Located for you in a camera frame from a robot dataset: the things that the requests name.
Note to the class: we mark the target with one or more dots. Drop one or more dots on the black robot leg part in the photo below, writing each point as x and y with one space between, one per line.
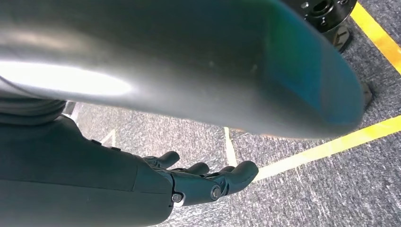
325 12

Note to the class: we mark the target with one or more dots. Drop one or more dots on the silver robot body shell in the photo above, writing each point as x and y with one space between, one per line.
188 62

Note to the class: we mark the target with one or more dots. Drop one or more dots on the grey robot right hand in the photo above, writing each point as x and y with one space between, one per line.
78 175

